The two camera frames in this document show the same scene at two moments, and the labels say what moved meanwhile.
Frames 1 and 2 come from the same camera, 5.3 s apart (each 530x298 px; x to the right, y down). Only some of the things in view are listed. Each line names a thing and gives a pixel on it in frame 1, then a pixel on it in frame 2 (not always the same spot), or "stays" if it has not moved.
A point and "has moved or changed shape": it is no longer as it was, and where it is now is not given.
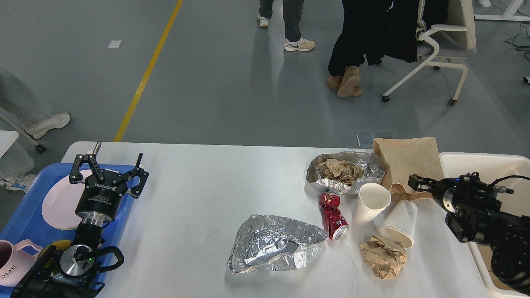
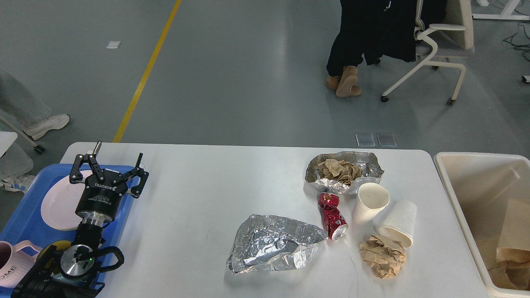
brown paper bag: [405, 157] has moved or changed shape
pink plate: [61, 200] stays
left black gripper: [99, 200] stays
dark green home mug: [49, 259] stays
